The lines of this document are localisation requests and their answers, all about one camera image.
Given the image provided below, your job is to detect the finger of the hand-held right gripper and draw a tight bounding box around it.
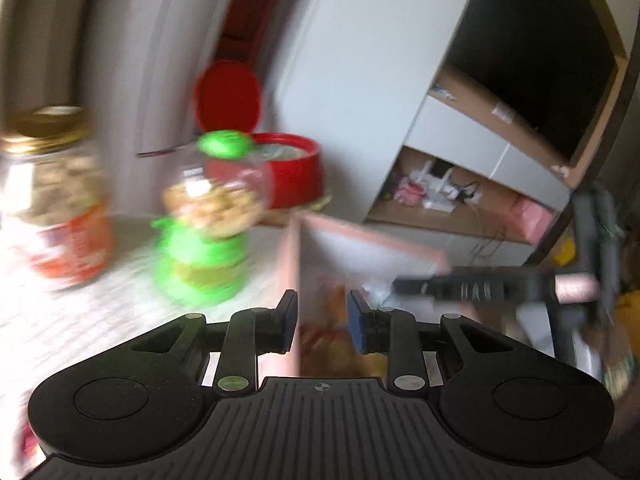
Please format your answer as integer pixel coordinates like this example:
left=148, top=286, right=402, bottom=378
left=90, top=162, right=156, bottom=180
left=392, top=267, right=556, bottom=306

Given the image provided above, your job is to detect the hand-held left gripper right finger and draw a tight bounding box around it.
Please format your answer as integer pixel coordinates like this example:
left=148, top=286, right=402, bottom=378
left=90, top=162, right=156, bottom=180
left=346, top=290, right=516, bottom=393

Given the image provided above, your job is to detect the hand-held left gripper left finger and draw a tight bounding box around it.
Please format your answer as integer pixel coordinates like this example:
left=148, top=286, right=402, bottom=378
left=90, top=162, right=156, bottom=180
left=131, top=290, right=299, bottom=393

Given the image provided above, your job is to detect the large pink cardboard box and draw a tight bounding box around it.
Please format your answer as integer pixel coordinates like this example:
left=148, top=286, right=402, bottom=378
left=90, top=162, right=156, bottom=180
left=277, top=212, right=551, bottom=378

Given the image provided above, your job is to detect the small pink box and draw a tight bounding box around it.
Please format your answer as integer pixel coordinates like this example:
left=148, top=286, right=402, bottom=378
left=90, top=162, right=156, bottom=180
left=500, top=195, right=556, bottom=242

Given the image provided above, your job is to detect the green candy dispenser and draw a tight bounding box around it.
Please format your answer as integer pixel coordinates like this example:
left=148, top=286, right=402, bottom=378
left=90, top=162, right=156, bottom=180
left=152, top=130, right=273, bottom=308

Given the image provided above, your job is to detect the pink pouch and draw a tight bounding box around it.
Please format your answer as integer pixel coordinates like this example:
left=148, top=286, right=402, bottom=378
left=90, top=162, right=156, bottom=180
left=397, top=180, right=426, bottom=206

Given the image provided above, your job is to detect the white router with antennas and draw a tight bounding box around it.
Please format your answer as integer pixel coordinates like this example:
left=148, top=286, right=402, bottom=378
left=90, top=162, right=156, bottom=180
left=410, top=160, right=453, bottom=196

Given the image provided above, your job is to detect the red round tin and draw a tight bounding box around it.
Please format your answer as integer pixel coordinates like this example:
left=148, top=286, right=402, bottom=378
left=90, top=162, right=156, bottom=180
left=205, top=132, right=323, bottom=211

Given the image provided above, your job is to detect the white wooden television cabinet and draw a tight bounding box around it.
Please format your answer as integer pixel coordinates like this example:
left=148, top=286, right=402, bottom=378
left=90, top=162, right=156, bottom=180
left=365, top=50, right=631, bottom=271

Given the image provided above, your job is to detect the white lace tablecloth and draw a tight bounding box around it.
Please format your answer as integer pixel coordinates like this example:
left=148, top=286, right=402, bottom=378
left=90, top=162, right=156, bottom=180
left=0, top=212, right=301, bottom=461

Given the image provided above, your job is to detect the black television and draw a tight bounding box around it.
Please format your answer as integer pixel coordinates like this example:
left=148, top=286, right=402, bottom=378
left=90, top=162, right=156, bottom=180
left=445, top=0, right=628, bottom=171

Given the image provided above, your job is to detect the red tin lid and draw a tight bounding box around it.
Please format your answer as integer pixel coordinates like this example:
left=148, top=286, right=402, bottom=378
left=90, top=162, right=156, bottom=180
left=194, top=60, right=262, bottom=136

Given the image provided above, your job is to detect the glass jar with gold lid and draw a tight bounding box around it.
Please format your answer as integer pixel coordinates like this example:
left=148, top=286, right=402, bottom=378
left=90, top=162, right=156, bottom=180
left=0, top=105, right=113, bottom=291

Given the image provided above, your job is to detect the white ribbed panel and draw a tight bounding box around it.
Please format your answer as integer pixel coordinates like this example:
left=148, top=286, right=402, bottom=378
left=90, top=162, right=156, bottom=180
left=135, top=0, right=241, bottom=156

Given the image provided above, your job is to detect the red wooden door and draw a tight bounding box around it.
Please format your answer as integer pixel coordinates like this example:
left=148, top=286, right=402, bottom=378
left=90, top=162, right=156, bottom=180
left=220, top=0, right=296, bottom=68

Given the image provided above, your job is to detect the beige curtain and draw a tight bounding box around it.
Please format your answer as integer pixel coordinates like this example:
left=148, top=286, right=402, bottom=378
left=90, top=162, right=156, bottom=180
left=0, top=0, right=103, bottom=123

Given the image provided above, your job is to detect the thin power cable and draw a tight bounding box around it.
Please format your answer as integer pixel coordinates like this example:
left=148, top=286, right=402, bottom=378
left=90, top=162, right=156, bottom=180
left=470, top=200, right=507, bottom=257

